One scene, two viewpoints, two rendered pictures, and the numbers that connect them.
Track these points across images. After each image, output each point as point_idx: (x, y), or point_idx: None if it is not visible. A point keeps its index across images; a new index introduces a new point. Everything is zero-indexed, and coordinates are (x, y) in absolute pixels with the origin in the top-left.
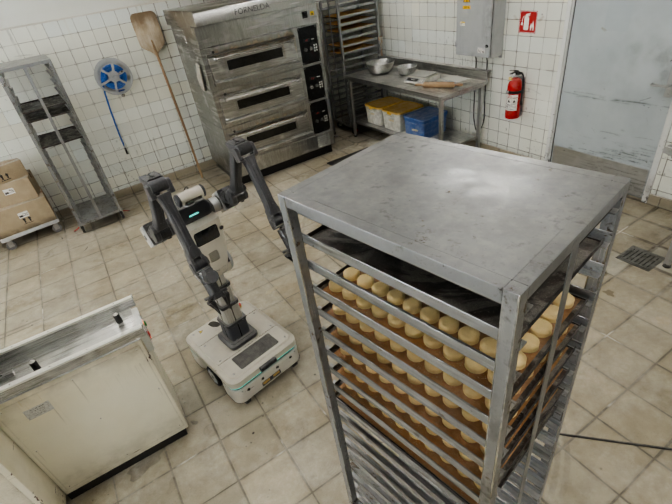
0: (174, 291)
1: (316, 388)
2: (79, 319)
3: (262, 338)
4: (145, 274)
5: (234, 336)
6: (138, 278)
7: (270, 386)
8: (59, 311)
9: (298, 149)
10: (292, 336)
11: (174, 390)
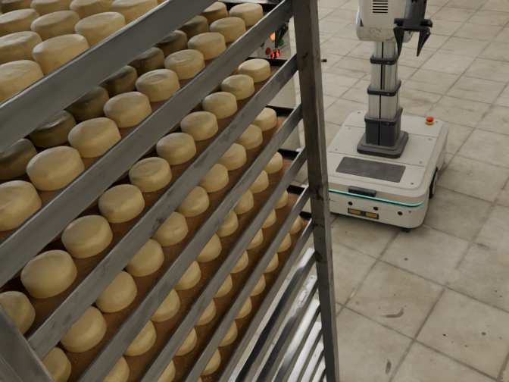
0: (435, 79)
1: (384, 270)
2: (242, 1)
3: (393, 165)
4: (440, 48)
5: (368, 137)
6: (429, 48)
7: (359, 223)
8: (348, 36)
9: None
10: (420, 192)
11: (291, 144)
